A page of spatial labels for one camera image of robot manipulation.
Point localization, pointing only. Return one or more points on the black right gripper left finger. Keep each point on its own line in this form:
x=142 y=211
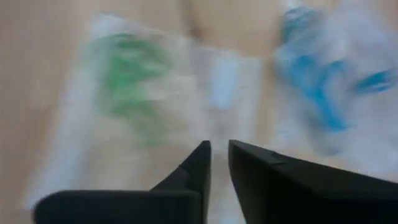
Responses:
x=174 y=202

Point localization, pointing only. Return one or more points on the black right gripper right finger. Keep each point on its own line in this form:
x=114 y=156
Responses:
x=295 y=193

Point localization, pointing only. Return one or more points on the clear plastic zip bag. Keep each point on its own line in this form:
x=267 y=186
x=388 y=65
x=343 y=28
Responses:
x=357 y=124
x=192 y=93

